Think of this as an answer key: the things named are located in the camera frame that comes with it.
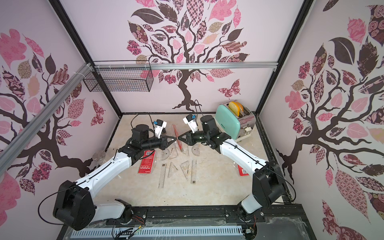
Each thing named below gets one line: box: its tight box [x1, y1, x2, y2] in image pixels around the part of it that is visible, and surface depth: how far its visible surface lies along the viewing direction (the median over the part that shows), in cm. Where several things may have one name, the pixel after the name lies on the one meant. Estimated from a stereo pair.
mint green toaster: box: [215, 99, 256, 142], surface depth 96 cm
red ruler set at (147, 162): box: [138, 150, 156, 174], surface depth 92 cm
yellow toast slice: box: [228, 101, 244, 117], surface depth 96 cm
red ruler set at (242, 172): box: [237, 164, 250, 177], surface depth 89 cm
